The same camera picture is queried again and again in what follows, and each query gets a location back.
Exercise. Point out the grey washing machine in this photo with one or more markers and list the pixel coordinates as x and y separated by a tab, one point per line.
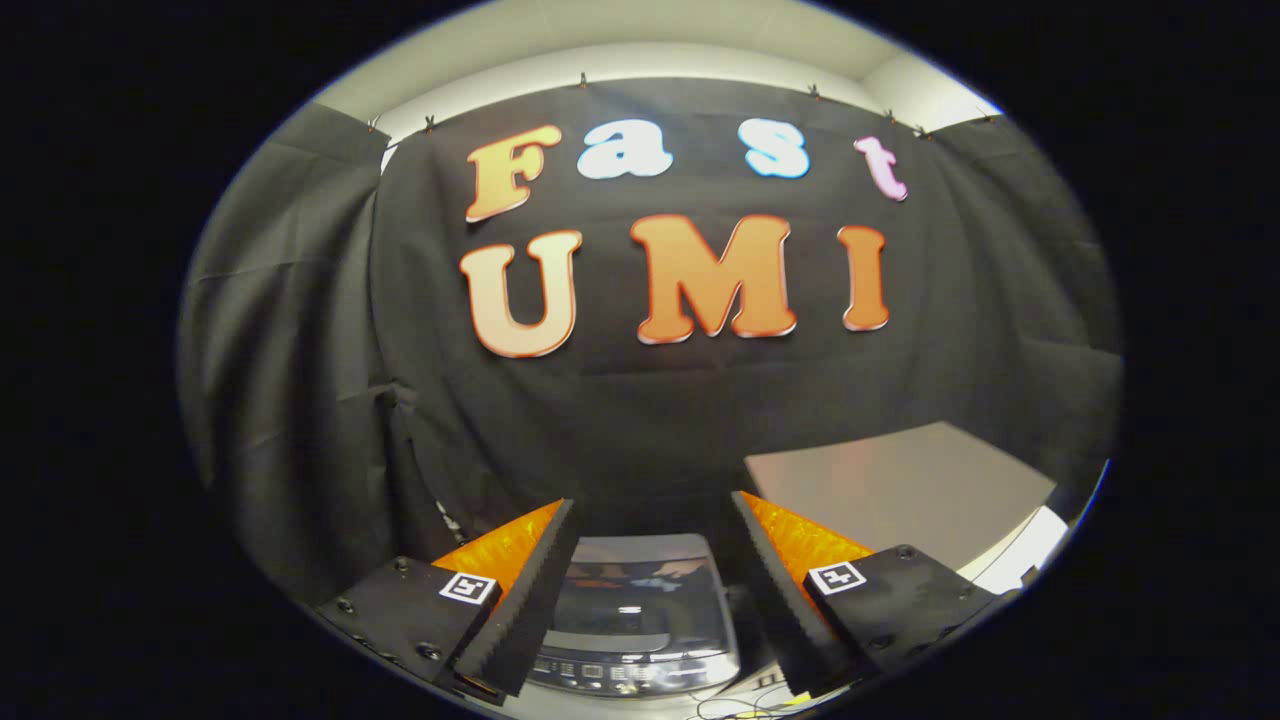
620	672

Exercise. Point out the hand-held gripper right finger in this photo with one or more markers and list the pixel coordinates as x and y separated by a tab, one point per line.
780	610

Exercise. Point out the dark transparent washing machine lid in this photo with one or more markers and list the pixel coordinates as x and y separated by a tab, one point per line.
640	590

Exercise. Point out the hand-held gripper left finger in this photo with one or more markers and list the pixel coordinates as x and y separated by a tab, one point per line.
530	610

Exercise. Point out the row of small cloth clips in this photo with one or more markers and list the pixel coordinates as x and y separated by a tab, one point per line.
583	79

